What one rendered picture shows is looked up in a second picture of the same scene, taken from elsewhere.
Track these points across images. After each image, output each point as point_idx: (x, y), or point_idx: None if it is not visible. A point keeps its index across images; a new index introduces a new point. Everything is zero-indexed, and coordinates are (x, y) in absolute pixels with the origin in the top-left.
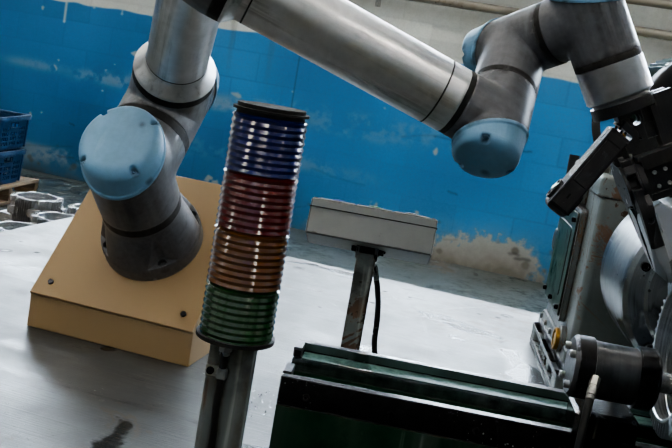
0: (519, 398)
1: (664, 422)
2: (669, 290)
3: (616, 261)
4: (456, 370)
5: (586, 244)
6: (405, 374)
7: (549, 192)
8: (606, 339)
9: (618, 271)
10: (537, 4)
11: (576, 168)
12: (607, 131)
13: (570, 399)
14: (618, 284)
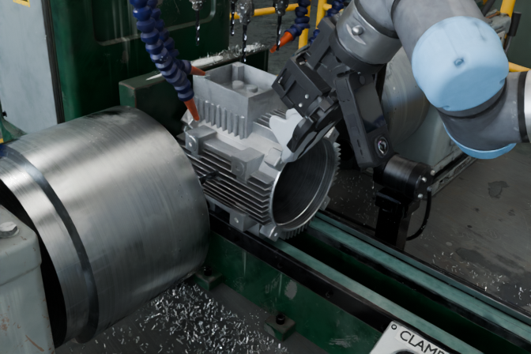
0: (364, 289)
1: (314, 213)
2: (282, 166)
3: (163, 250)
4: (402, 321)
5: (16, 351)
6: (450, 342)
7: (381, 154)
8: None
9: (181, 246)
10: None
11: (380, 117)
12: (364, 75)
13: (410, 205)
14: (191, 250)
